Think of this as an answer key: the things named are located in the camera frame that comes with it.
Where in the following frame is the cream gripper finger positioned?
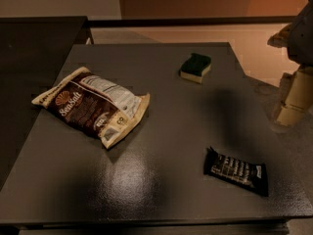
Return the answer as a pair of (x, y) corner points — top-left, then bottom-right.
(273, 66), (313, 126)

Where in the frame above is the green and yellow sponge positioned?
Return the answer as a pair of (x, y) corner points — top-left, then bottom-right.
(179, 53), (211, 84)

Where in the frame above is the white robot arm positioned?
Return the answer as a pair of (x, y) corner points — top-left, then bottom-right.
(267, 0), (313, 129)

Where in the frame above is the black rxbar chocolate wrapper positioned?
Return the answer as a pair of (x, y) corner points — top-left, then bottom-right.
(203, 147), (269, 197)

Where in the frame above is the brown sea salt snack bag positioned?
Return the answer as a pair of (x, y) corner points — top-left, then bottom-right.
(32, 67), (150, 149)

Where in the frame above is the dark side table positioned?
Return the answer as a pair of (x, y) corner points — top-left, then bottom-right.
(0, 16), (93, 189)

